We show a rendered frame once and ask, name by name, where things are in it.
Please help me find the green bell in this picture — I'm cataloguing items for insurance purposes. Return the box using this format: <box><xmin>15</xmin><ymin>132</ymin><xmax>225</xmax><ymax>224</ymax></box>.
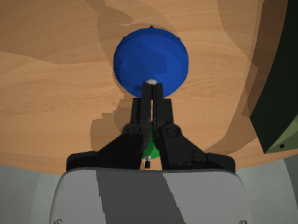
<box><xmin>142</xmin><ymin>122</ymin><xmax>159</xmax><ymax>169</ymax></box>

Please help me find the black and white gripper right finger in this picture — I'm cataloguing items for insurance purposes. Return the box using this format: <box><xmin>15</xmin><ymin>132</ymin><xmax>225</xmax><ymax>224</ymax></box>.
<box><xmin>152</xmin><ymin>83</ymin><xmax>236</xmax><ymax>174</ymax></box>

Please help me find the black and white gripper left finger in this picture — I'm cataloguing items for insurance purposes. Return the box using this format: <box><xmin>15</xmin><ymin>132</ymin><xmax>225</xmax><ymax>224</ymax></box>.
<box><xmin>66</xmin><ymin>83</ymin><xmax>151</xmax><ymax>171</ymax></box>

